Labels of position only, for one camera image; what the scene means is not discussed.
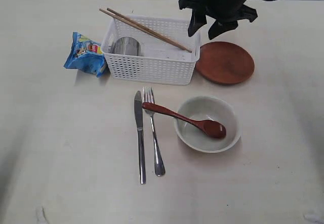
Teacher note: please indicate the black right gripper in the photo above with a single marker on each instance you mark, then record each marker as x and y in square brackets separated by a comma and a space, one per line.
[225, 12]

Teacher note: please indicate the wooden chopstick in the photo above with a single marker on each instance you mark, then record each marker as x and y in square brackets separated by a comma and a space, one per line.
[149, 29]
[141, 30]

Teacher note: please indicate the brown wooden plate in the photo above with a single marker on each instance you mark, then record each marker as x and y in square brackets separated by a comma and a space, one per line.
[225, 63]

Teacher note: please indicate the white floral ceramic bowl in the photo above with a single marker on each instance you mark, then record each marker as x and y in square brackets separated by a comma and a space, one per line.
[207, 108]

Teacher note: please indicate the silver fork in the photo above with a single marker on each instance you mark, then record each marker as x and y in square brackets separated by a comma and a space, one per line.
[159, 167]

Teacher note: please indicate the brown wooden spoon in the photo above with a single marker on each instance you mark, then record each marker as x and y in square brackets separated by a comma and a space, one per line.
[192, 121]

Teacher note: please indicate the silver table knife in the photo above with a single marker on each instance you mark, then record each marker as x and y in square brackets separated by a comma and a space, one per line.
[138, 112]

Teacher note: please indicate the blue chips bag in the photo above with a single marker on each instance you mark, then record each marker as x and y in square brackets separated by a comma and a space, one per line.
[86, 56]

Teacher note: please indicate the white perforated plastic basket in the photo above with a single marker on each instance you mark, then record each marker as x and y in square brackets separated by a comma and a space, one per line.
[157, 62]

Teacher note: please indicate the clear faceted glass cup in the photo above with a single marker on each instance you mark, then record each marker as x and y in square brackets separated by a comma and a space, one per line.
[126, 46]

